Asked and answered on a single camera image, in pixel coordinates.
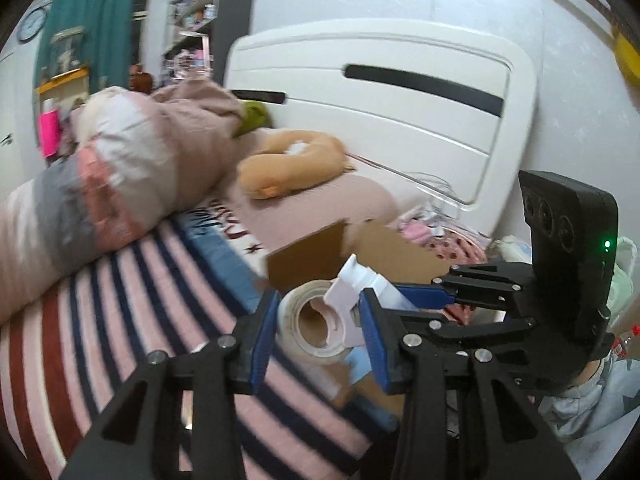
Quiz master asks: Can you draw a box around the clear tape roll dispenser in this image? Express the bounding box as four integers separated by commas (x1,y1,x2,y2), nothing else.
277,280,364,365

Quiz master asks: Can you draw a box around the pink plastic bottle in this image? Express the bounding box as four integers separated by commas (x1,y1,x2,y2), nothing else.
39,110,62,159

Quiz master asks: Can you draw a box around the pink polka dot cloth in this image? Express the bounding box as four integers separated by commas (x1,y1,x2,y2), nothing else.
424,228,490,264

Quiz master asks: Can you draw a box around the brown cardboard box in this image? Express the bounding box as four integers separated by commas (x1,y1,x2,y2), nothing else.
266,221,454,406

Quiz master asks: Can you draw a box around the pink pouch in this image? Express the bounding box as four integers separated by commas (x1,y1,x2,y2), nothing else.
399,219,444,246

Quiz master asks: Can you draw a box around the striped fleece blanket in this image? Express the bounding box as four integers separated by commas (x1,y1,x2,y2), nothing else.
1,199,397,479

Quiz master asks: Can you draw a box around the white bed headboard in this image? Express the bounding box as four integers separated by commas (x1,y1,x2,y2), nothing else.
224,18,537,234

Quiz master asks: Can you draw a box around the pink ribbed pillow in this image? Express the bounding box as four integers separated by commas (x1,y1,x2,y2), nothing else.
214,129,399,250

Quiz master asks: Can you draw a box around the tan plush toy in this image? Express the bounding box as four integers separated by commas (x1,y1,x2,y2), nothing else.
236,130,354,200

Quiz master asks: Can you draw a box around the rolled striped duvet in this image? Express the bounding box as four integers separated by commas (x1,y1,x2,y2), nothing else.
1,76,245,321

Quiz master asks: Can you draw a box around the green plush toy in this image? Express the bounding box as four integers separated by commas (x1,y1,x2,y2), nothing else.
233,101,272,138

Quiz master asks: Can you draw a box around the yellow wooden shelf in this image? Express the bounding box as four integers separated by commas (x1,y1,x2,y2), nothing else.
34,64,90,114

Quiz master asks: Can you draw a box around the cluttered shelf unit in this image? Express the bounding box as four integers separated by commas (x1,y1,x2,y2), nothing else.
160,0,253,86

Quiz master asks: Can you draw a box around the teal curtain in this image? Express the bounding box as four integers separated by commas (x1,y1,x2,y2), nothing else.
32,0,134,93

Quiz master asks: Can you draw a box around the round wall clock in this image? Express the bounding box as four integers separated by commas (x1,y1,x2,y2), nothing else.
17,6,48,44

